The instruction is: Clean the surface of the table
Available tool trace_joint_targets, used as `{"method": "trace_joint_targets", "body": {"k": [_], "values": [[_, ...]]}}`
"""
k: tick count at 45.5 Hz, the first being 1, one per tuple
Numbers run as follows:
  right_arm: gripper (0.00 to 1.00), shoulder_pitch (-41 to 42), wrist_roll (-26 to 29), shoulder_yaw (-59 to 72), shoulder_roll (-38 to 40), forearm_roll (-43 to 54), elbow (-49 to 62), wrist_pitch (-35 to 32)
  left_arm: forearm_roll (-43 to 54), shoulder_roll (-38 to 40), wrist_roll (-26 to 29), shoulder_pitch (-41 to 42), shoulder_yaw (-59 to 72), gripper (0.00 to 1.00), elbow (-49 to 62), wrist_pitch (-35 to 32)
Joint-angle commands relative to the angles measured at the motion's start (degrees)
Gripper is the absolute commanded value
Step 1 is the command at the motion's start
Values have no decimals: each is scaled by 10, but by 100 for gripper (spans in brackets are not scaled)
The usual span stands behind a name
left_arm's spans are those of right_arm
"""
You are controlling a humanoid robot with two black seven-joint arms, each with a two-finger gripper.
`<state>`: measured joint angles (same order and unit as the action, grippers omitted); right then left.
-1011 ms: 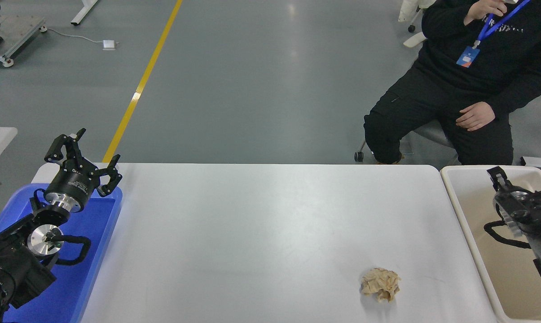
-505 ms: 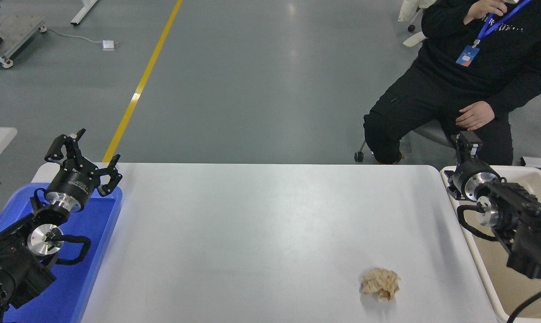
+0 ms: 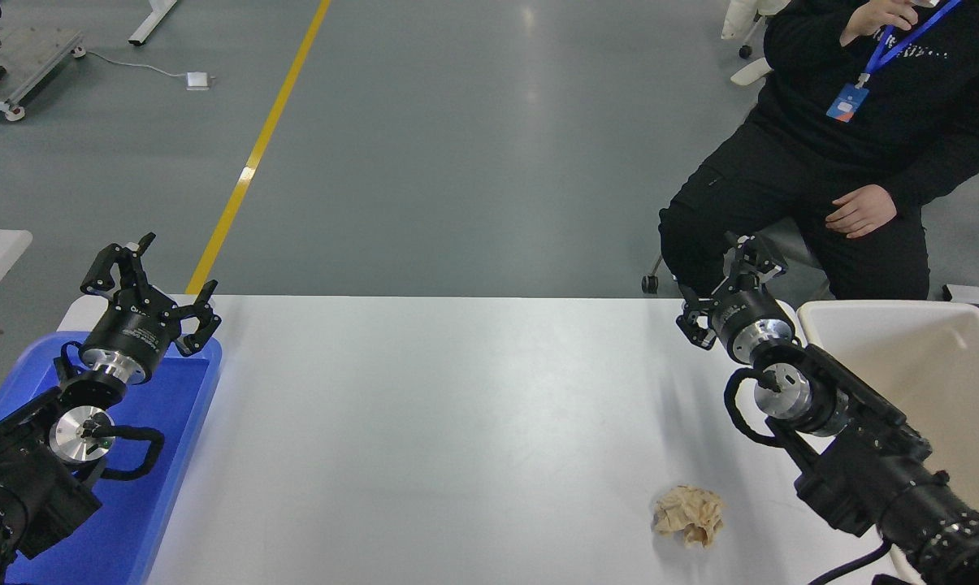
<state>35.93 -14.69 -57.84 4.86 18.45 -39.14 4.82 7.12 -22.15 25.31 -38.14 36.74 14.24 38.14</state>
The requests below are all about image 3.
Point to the person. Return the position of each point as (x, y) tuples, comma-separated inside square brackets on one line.
[(781, 162)]

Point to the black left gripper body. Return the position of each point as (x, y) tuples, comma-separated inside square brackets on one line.
[(136, 333)]

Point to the metal wheeled platform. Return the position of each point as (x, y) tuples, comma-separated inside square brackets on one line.
[(42, 49)]

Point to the white flat board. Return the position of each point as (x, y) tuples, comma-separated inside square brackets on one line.
[(976, 294)]

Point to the blue plastic tray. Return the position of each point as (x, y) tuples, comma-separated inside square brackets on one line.
[(172, 422)]

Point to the white desk leg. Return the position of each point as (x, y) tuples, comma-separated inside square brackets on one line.
[(152, 23)]

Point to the grey office chair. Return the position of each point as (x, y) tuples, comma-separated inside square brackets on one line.
[(802, 244)]

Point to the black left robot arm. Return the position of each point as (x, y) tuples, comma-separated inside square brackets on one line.
[(18, 487)]

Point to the tan paper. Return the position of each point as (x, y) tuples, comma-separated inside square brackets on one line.
[(688, 516)]

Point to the person's left hand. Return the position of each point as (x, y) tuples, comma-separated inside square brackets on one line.
[(861, 211)]

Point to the large pale bin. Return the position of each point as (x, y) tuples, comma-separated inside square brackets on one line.
[(928, 366)]

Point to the white power adapter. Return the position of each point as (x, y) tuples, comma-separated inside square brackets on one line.
[(198, 80)]

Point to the white chair armrest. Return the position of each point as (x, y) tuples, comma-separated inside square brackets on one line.
[(753, 73)]

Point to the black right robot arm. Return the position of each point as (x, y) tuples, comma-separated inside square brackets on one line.
[(863, 471)]

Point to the person's right hand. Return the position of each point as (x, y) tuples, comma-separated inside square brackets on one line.
[(879, 12)]

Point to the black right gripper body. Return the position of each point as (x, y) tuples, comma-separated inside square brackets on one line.
[(745, 317)]

